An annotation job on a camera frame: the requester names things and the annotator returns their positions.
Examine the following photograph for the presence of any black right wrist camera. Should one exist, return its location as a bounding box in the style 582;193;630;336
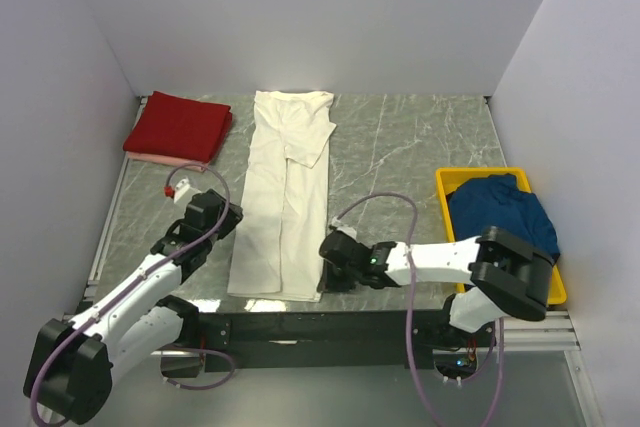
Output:
319;230;371;269

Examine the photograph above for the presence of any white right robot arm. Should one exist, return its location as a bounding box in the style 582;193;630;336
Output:
319;227;566;350

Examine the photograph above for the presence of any white t shirt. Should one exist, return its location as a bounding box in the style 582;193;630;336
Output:
227;91;336;302

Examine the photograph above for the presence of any blue t shirt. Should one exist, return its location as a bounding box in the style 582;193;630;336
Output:
447;174;561;262

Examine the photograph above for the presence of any yellow plastic bin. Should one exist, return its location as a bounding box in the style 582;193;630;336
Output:
434;165;569;307

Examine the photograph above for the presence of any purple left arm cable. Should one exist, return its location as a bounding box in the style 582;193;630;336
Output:
29;162;236;427

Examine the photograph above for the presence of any pink folded t shirt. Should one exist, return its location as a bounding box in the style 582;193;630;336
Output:
126;152;206;172

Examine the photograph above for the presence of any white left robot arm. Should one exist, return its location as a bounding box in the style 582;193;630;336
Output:
23;190;243;425

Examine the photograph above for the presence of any red folded t shirt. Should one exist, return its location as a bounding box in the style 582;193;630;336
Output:
123;91;233;163

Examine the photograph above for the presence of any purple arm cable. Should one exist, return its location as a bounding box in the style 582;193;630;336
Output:
329;192;506;427
29;162;236;427

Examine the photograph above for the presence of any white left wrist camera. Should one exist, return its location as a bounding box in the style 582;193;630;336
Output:
164;178;200;207

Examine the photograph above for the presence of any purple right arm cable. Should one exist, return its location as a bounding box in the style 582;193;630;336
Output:
329;192;506;427

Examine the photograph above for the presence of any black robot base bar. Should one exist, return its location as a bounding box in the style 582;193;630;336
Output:
160;310;493;379

